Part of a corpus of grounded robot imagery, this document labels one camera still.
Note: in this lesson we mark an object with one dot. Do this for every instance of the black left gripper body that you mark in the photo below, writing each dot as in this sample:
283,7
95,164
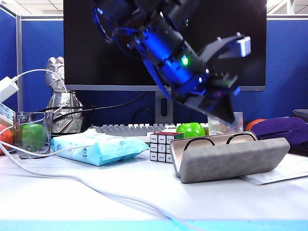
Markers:
204,96

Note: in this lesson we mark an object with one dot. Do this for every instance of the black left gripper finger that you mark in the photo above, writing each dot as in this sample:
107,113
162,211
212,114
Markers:
225,110

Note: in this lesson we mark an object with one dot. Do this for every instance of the black-framed glasses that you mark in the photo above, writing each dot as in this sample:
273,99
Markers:
201,139

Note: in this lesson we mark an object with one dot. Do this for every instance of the grey suede glasses case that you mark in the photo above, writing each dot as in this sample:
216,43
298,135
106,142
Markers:
228,164

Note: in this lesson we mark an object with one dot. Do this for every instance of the brown kiwi fruit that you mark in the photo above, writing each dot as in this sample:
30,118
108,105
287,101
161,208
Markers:
217,129

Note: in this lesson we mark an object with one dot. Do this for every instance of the clear plastic box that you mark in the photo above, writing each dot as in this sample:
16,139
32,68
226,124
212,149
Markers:
238,126

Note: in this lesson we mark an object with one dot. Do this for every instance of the orange persimmon fruit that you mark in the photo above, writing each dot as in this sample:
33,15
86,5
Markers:
255,124

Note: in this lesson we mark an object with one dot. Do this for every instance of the grey monitor stand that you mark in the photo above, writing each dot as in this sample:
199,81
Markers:
158,115

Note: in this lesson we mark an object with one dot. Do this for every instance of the Rubik's cube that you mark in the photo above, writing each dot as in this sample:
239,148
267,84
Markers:
161,146

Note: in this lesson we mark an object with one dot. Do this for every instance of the dark grey pouch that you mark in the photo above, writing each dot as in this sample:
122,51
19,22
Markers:
300,114

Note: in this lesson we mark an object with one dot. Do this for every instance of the grey and white keyboard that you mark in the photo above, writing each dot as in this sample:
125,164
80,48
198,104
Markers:
120,130

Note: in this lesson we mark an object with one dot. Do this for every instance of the light blue wet wipes pack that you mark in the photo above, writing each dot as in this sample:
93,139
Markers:
108,148

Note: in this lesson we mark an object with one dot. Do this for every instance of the black computer monitor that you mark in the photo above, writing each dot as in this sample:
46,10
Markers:
79,48

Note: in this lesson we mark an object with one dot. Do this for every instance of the silver gauntlet figurine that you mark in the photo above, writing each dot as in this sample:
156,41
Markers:
54,64

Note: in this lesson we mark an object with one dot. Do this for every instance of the blue office partition panel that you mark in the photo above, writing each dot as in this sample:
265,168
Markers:
7,48
42,48

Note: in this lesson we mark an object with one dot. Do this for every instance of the green apple in glass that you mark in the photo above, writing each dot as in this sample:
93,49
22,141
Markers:
34,136

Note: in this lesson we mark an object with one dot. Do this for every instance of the clear square glass container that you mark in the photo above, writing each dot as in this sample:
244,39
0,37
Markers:
19,119

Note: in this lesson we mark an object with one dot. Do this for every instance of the white power adapter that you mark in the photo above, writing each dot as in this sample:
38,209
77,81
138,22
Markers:
6,91

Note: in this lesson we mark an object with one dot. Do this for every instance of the blue and white tissue box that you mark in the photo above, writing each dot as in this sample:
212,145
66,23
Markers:
4,112

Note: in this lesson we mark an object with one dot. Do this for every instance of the orange fruit beside glass container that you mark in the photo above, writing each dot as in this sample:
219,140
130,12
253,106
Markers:
5,137

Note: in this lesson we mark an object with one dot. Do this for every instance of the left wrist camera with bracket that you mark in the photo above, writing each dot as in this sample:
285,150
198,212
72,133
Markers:
228,47

